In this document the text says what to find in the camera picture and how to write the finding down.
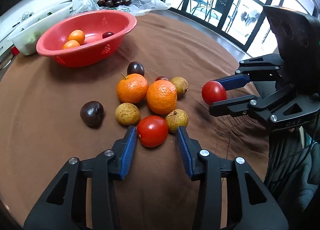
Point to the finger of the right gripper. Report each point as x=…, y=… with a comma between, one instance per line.
x=258, y=69
x=257, y=107

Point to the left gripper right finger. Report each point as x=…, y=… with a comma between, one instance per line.
x=249, y=203

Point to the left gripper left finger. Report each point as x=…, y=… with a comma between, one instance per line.
x=62, y=205

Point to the brown longan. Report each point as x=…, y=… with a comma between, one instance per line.
x=181, y=85
x=175, y=119
x=127, y=114

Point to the mandarin orange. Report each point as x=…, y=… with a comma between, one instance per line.
x=132, y=88
x=162, y=97

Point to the small red jujube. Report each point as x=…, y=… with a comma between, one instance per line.
x=162, y=78

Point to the dark plum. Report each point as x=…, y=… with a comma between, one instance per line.
x=92, y=113
x=135, y=68

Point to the mandarin orange top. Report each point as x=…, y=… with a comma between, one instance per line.
x=132, y=88

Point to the orange kumquat bottom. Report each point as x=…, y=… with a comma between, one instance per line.
x=71, y=44

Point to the smooth orange kumquat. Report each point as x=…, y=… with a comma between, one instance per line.
x=77, y=35

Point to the brown round tablecloth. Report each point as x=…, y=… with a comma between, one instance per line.
x=50, y=113

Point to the red bin on floor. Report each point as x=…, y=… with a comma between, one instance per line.
x=15, y=51

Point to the pile of dark cherries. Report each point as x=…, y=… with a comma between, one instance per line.
x=113, y=3

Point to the red plastic colander bowl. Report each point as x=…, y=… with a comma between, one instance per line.
x=95, y=48

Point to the white basin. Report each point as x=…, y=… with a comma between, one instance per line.
x=26, y=35

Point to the white tv cabinet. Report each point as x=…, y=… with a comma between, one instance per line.
x=19, y=13

